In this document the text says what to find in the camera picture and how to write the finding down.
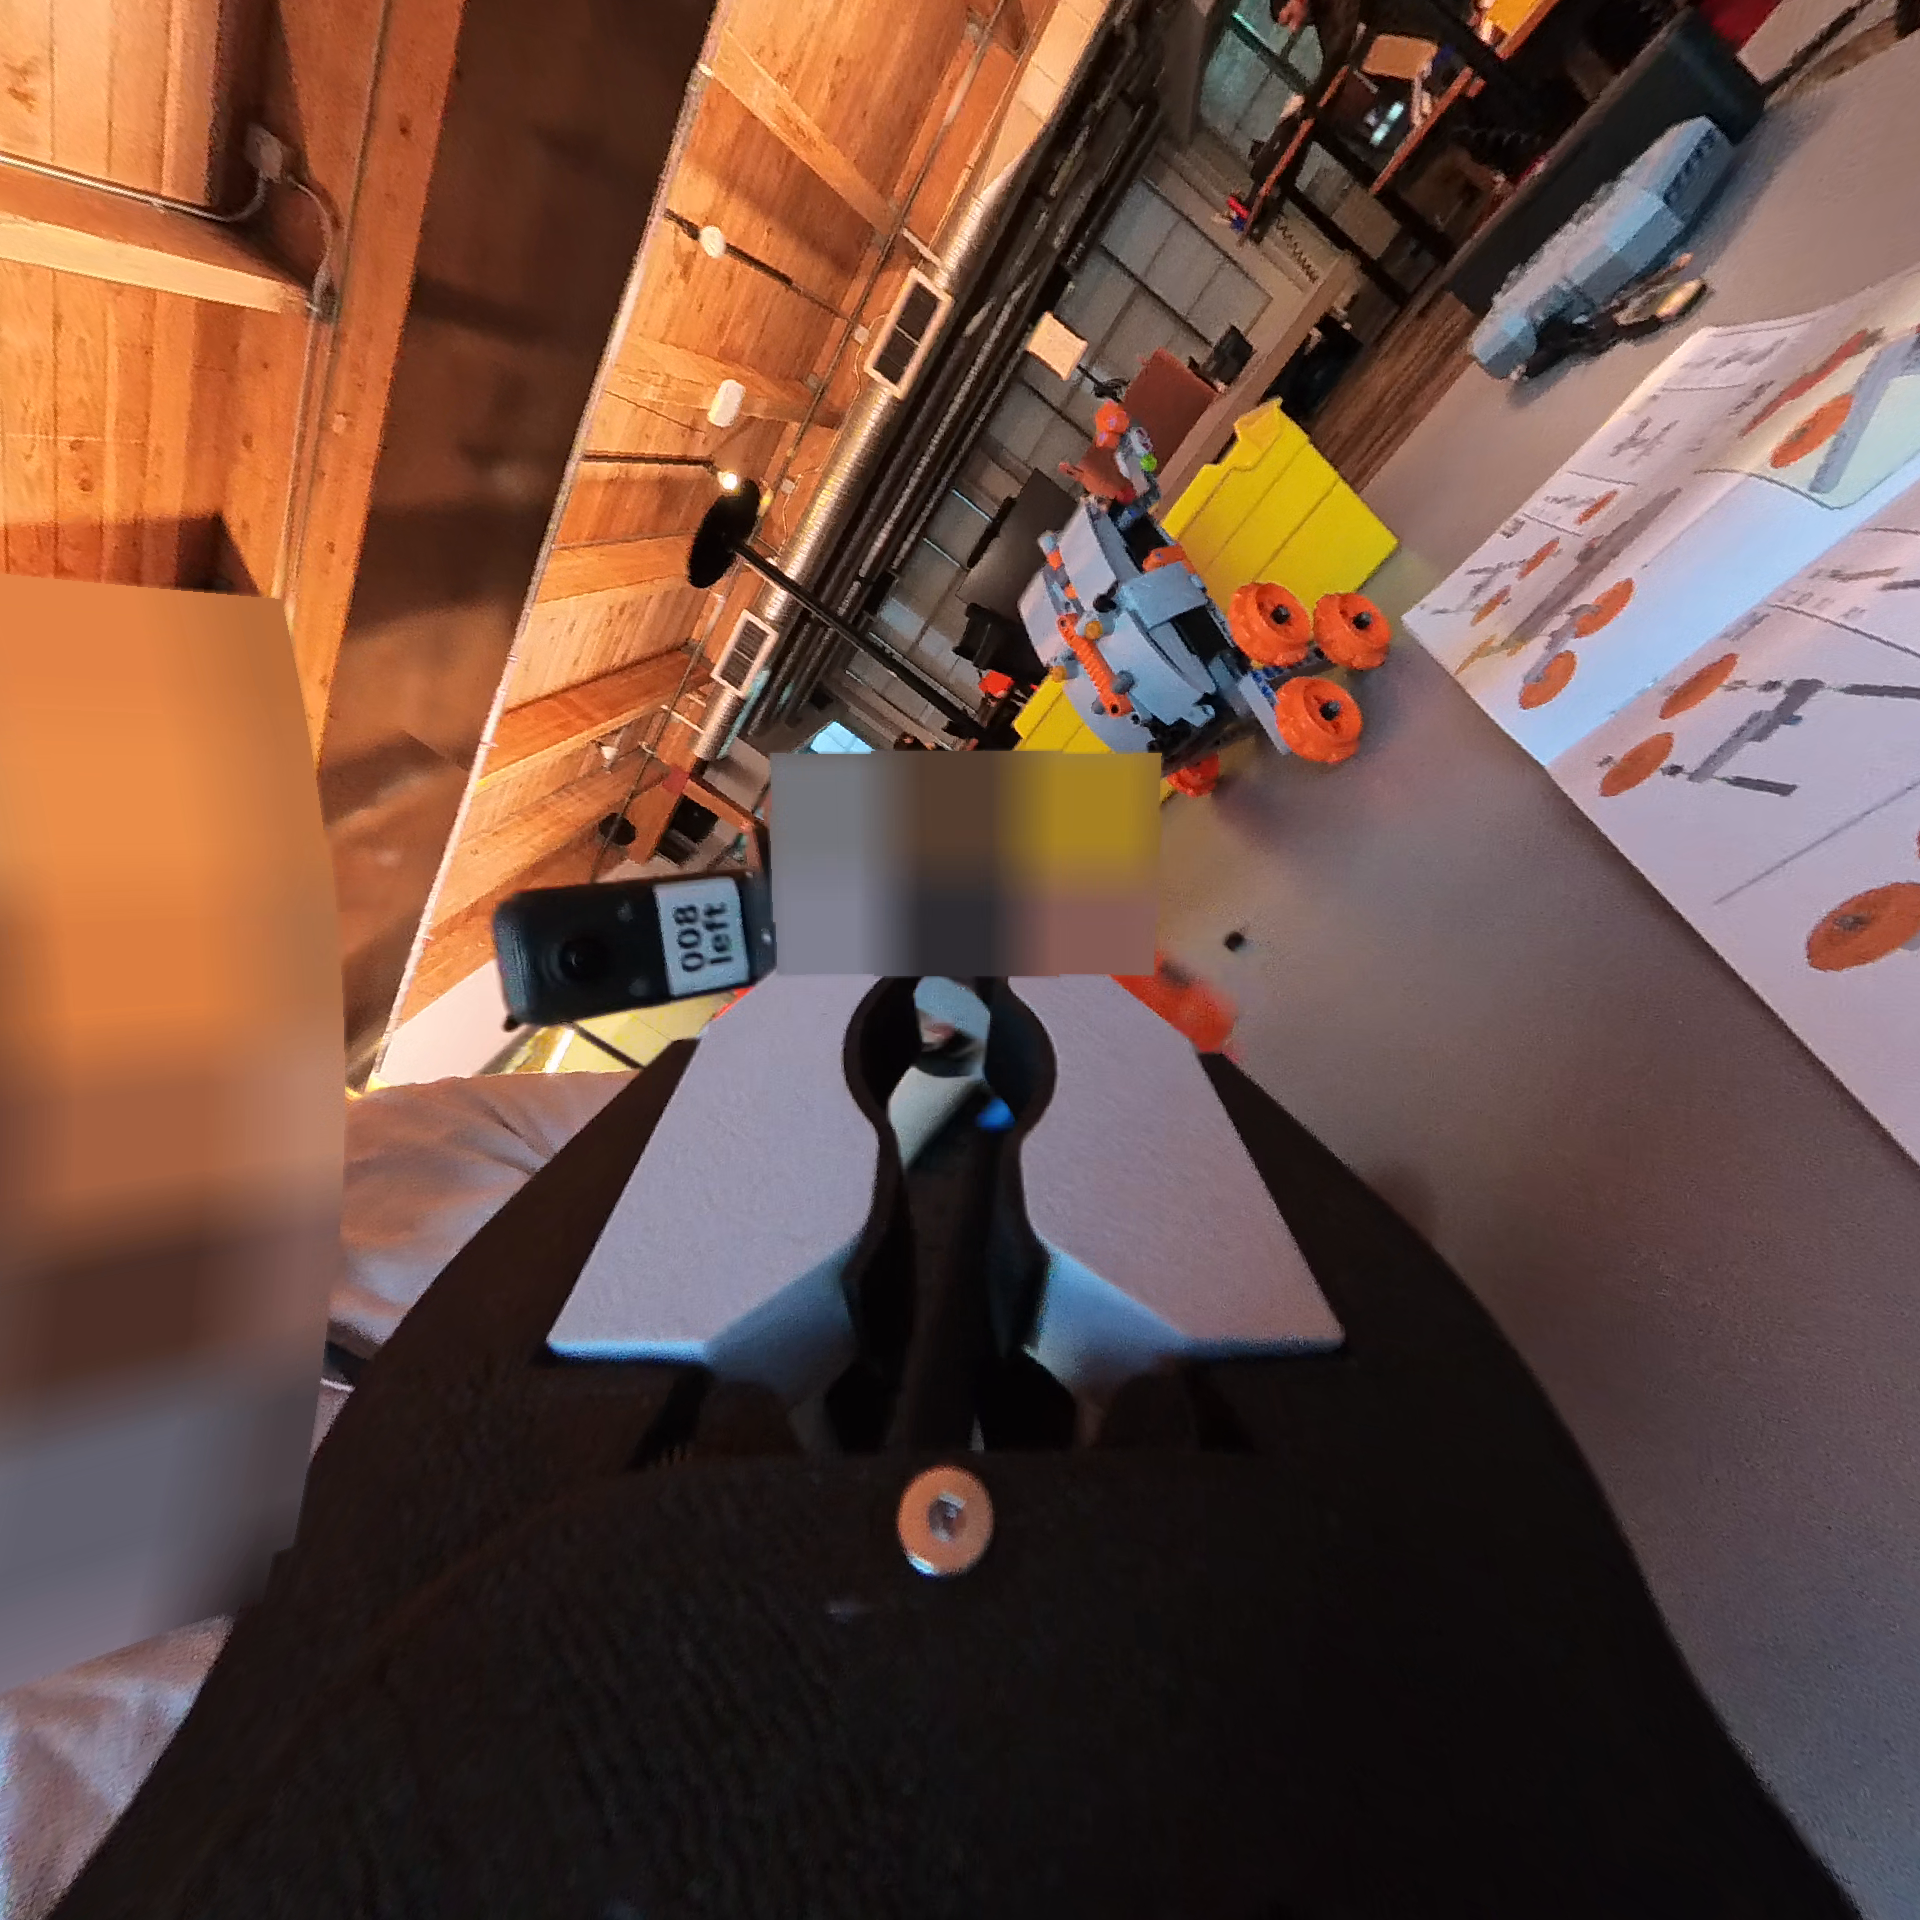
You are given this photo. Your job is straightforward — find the grey toy robot orange wheels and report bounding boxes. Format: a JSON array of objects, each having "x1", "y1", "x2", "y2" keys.
[{"x1": 1016, "y1": 396, "x2": 1397, "y2": 800}]

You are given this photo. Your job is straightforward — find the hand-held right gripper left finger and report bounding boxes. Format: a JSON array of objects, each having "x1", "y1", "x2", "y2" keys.
[{"x1": 544, "y1": 975, "x2": 903, "y2": 1450}]

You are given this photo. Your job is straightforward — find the silver ventilation duct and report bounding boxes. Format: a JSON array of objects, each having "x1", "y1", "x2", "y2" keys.
[{"x1": 749, "y1": 31, "x2": 1157, "y2": 631}]

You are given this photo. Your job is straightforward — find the open instruction booklet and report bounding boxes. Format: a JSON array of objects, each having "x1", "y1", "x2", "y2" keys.
[{"x1": 1401, "y1": 283, "x2": 1920, "y2": 1168}]

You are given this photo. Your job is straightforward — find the black case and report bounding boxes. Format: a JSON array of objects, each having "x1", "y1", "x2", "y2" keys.
[{"x1": 1444, "y1": 11, "x2": 1768, "y2": 310}]

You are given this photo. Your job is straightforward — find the background storage shelving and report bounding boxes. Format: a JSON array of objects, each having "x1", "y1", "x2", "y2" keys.
[{"x1": 1222, "y1": 0, "x2": 1516, "y2": 248}]

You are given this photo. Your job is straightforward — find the black pendant lamp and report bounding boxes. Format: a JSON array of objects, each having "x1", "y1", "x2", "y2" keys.
[{"x1": 682, "y1": 479, "x2": 982, "y2": 719}]

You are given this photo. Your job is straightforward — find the stack of yellow bins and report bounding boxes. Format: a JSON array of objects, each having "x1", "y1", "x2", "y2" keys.
[{"x1": 1011, "y1": 396, "x2": 1398, "y2": 757}]

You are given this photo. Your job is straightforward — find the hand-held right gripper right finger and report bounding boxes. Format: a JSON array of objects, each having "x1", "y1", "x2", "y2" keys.
[{"x1": 982, "y1": 975, "x2": 1346, "y2": 1441}]

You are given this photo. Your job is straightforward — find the grey battery box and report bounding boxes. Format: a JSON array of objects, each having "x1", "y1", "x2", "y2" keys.
[{"x1": 1468, "y1": 113, "x2": 1743, "y2": 378}]

